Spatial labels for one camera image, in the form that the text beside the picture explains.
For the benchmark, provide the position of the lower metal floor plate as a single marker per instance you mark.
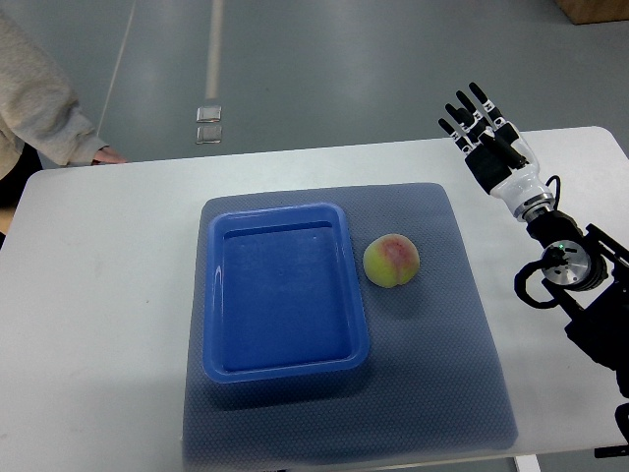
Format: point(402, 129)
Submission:
point(209, 134)

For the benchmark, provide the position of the blue plastic tray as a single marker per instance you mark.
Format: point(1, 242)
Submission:
point(282, 296)

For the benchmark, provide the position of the yellow red peach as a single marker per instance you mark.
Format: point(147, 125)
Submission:
point(391, 260)

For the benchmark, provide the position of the beige sleeved person arm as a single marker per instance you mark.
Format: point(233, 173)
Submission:
point(39, 106)

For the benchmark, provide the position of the grey blue table mat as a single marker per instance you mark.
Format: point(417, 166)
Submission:
point(432, 384)

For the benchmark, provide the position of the metal floor plate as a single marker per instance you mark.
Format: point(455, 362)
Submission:
point(209, 134)
point(209, 113)

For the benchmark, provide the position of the brown cardboard box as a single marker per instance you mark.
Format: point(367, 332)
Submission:
point(585, 12)

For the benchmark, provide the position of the upper metal floor plate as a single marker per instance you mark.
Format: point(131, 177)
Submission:
point(209, 113)

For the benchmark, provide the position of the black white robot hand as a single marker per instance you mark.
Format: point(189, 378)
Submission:
point(497, 155)

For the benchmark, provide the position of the person's hand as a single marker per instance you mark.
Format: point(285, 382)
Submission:
point(108, 155)

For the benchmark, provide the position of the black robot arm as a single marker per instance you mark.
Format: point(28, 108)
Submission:
point(585, 273)

